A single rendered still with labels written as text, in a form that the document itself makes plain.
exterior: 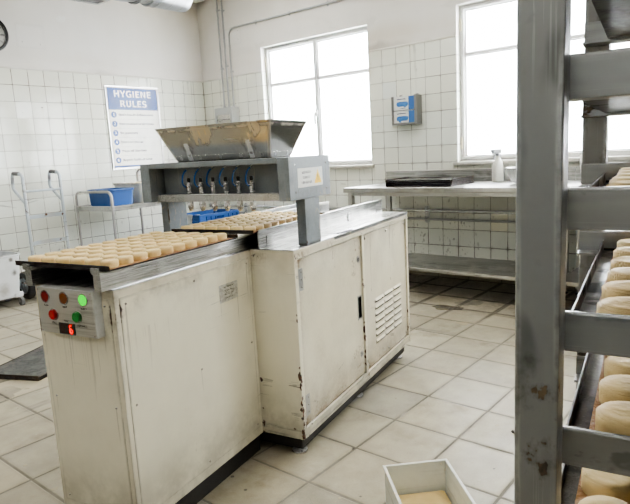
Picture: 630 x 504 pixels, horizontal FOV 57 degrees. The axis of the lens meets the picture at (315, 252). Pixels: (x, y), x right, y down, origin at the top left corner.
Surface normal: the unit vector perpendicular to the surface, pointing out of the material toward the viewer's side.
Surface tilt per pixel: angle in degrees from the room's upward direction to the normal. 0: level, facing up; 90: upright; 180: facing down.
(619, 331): 90
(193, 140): 115
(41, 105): 90
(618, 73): 90
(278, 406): 90
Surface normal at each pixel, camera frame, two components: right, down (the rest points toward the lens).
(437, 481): 0.11, 0.16
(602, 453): -0.49, 0.17
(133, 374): 0.88, 0.04
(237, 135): -0.40, 0.57
